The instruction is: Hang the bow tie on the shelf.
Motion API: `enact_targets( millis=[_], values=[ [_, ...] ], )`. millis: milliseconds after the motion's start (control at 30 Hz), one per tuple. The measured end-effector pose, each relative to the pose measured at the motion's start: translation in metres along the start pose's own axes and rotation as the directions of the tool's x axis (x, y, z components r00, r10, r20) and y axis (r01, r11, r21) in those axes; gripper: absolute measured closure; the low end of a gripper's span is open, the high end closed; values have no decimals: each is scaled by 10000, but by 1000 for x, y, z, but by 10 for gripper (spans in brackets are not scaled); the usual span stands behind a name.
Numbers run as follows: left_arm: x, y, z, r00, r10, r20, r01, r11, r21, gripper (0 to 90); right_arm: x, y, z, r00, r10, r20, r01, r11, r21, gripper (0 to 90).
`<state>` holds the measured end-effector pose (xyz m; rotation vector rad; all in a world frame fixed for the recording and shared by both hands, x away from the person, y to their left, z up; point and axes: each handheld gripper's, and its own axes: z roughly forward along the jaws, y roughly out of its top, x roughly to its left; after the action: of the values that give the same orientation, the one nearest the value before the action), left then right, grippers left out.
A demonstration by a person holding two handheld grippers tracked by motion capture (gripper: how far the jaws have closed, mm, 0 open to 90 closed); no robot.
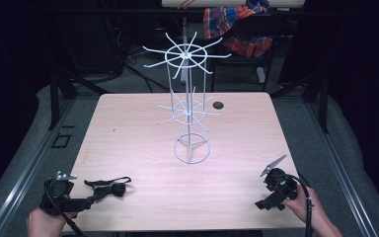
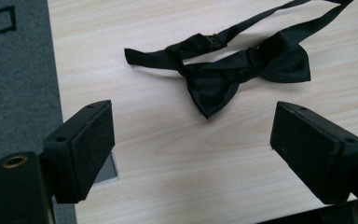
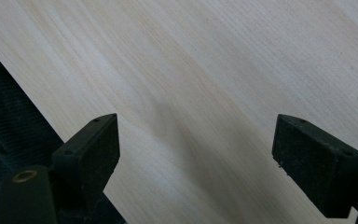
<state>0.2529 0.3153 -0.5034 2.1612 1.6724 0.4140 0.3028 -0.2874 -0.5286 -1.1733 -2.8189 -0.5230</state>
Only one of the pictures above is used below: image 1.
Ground person's right hand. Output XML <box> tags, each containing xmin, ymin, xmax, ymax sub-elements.
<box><xmin>281</xmin><ymin>185</ymin><xmax>331</xmax><ymax>231</ymax></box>

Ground black floor cables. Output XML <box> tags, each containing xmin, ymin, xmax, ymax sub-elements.
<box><xmin>119</xmin><ymin>43</ymin><xmax>174</xmax><ymax>94</ymax></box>

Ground black metal stand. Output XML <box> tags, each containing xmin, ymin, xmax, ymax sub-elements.
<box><xmin>269</xmin><ymin>70</ymin><xmax>331</xmax><ymax>134</ymax></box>
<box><xmin>46</xmin><ymin>60</ymin><xmax>111</xmax><ymax>131</ymax></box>

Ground white background table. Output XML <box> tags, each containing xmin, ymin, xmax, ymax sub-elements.
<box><xmin>160</xmin><ymin>0</ymin><xmax>306</xmax><ymax>85</ymax></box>

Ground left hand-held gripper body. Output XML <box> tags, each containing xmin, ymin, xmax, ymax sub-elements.
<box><xmin>39</xmin><ymin>170</ymin><xmax>80</xmax><ymax>217</ymax></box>

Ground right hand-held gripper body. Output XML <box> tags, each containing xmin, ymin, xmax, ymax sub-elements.
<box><xmin>260</xmin><ymin>154</ymin><xmax>299</xmax><ymax>202</ymax></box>

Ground person's left hand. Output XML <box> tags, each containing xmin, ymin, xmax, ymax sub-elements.
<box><xmin>26</xmin><ymin>207</ymin><xmax>79</xmax><ymax>237</ymax></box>

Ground black bow tie with strap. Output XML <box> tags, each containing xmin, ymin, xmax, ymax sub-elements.
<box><xmin>83</xmin><ymin>176</ymin><xmax>133</xmax><ymax>198</ymax></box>

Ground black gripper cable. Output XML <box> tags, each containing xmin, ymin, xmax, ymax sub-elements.
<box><xmin>284</xmin><ymin>173</ymin><xmax>314</xmax><ymax>237</ymax></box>
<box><xmin>43</xmin><ymin>184</ymin><xmax>87</xmax><ymax>237</ymax></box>

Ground aluminium floor rail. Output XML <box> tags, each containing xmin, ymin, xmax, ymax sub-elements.
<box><xmin>304</xmin><ymin>98</ymin><xmax>379</xmax><ymax>237</ymax></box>
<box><xmin>0</xmin><ymin>98</ymin><xmax>77</xmax><ymax>237</ymax></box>

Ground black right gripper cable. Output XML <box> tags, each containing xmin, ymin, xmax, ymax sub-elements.
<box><xmin>284</xmin><ymin>173</ymin><xmax>314</xmax><ymax>237</ymax></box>

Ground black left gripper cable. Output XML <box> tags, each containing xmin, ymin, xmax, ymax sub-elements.
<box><xmin>43</xmin><ymin>184</ymin><xmax>87</xmax><ymax>237</ymax></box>

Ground plaid cloth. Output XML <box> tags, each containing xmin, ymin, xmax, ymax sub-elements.
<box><xmin>202</xmin><ymin>0</ymin><xmax>274</xmax><ymax>59</ymax></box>

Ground black chair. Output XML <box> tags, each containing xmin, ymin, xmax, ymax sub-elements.
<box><xmin>209</xmin><ymin>13</ymin><xmax>289</xmax><ymax>94</ymax></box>

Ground white wire hook rack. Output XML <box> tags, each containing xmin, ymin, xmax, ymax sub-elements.
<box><xmin>142</xmin><ymin>31</ymin><xmax>232</xmax><ymax>165</ymax></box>

